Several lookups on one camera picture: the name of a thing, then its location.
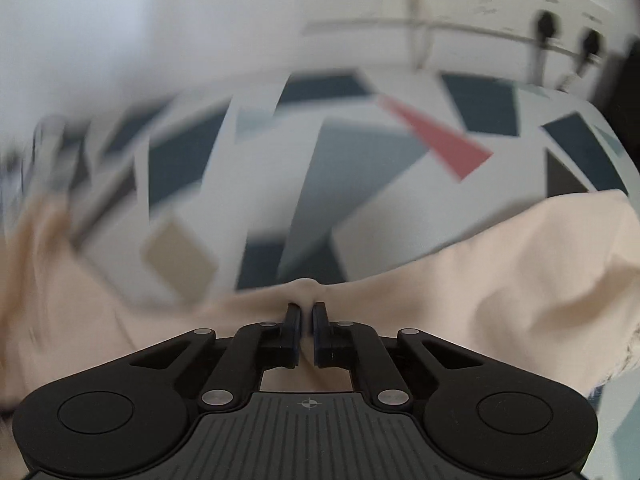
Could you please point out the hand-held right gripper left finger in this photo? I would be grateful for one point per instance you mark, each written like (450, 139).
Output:
(295, 335)

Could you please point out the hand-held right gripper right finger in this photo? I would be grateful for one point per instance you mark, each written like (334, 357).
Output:
(320, 335)

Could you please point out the cream sweater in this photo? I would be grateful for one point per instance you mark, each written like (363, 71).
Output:
(450, 310)

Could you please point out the geometric patterned table cover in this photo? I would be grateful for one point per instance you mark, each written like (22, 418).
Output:
(350, 160)

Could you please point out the black power plug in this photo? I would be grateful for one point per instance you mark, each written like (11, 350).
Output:
(590, 42)
(546, 25)

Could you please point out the black cabinet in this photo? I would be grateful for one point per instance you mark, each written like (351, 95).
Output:
(617, 75)

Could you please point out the white wall socket strip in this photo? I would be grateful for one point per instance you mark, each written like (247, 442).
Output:
(500, 10)

